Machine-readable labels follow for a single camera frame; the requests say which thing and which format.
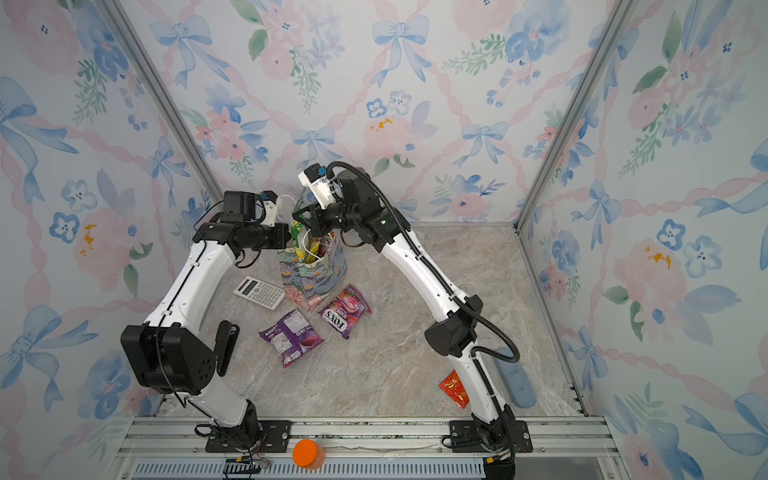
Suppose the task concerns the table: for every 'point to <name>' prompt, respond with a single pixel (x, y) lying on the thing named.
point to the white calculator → (260, 292)
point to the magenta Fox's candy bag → (344, 310)
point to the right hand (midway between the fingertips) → (295, 212)
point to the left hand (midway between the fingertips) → (290, 231)
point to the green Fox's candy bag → (299, 229)
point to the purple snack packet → (291, 337)
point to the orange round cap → (308, 453)
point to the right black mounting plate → (465, 437)
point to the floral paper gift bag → (309, 284)
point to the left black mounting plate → (274, 438)
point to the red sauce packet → (453, 386)
